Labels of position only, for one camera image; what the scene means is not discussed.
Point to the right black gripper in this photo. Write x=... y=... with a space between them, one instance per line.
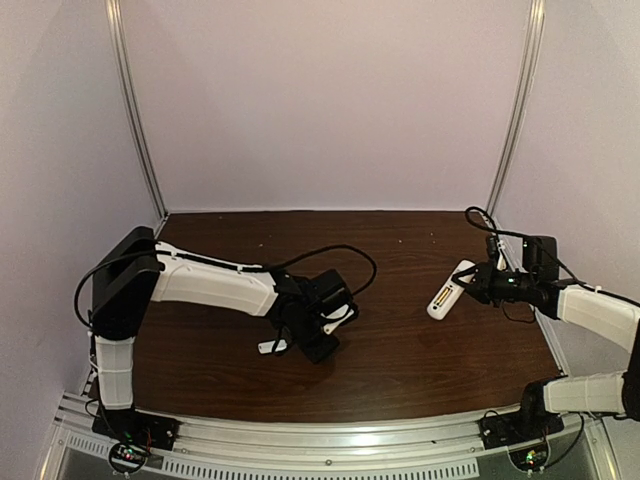
x=480 y=283

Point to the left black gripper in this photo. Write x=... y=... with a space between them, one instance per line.
x=310 y=342

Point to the white remote control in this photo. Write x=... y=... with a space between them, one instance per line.
x=462 y=273

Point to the white battery cover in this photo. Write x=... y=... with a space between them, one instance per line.
x=273 y=347

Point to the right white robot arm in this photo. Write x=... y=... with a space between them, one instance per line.
x=568 y=301

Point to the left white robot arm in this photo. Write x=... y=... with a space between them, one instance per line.
x=141 y=270

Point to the right circuit board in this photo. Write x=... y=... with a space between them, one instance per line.
x=529 y=457

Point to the circuit board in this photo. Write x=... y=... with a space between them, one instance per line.
x=127 y=458
x=529 y=457

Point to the left circuit board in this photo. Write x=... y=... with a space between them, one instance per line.
x=127 y=458

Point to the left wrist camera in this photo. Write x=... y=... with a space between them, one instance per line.
x=338 y=318

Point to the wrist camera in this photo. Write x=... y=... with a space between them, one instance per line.
x=338 y=318
x=494 y=248

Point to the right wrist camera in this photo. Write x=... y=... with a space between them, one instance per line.
x=494 y=248

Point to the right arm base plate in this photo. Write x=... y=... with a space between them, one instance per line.
x=508 y=429

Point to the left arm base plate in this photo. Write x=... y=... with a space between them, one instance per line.
x=140 y=429

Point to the front aluminium rail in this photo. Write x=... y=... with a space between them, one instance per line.
x=444 y=447

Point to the left aluminium frame post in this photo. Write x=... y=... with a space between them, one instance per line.
x=131 y=105

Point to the aluminium frame post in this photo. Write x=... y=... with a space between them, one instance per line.
x=529 y=61
x=131 y=105

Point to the right aluminium frame post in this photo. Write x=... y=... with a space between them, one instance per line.
x=529 y=61

